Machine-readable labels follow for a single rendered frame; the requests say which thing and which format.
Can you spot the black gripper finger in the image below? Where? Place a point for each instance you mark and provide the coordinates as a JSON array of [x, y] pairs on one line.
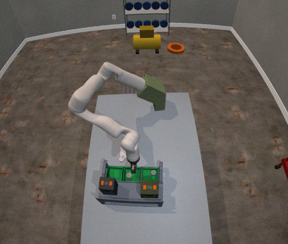
[[133, 168]]

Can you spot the olive green case with orange latches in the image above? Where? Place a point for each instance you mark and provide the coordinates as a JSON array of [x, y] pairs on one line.
[[149, 189]]

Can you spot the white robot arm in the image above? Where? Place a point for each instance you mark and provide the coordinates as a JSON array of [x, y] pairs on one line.
[[81, 98]]

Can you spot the green bin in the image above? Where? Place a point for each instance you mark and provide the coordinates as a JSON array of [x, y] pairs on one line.
[[146, 174], [116, 172], [135, 177]]

